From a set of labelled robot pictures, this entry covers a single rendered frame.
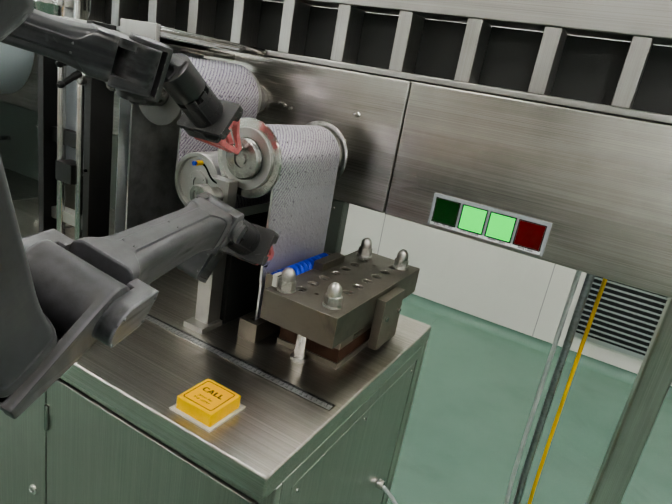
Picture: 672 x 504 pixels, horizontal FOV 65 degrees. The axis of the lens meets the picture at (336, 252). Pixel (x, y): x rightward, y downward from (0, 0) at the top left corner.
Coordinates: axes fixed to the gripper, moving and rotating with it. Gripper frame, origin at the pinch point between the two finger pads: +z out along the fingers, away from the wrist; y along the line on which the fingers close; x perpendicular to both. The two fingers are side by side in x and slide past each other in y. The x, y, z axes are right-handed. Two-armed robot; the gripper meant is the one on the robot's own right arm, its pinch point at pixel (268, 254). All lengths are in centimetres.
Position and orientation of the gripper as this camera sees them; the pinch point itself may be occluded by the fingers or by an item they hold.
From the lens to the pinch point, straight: 103.7
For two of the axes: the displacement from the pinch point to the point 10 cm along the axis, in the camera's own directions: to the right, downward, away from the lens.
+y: 8.5, 3.0, -4.3
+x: 3.9, -9.1, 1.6
